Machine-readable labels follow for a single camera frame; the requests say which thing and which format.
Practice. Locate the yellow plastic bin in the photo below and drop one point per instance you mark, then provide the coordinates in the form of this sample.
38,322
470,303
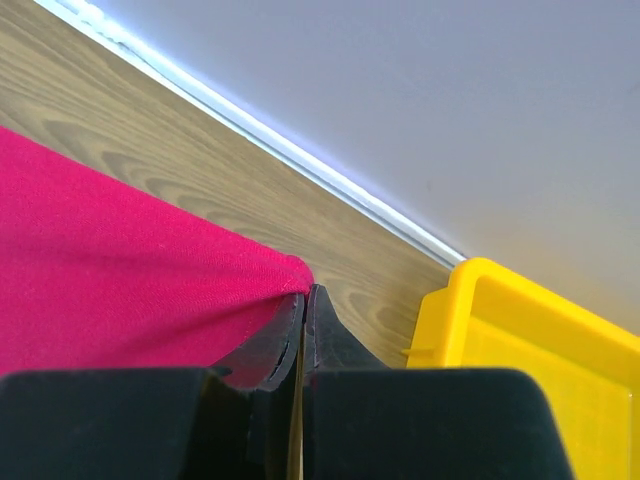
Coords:
588,367

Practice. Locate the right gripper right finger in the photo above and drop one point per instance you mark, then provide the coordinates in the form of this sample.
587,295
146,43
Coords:
364,420

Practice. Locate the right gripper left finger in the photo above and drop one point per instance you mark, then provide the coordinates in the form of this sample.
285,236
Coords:
234,419

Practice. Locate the red polo t shirt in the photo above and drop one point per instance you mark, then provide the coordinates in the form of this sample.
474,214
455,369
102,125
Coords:
97,274

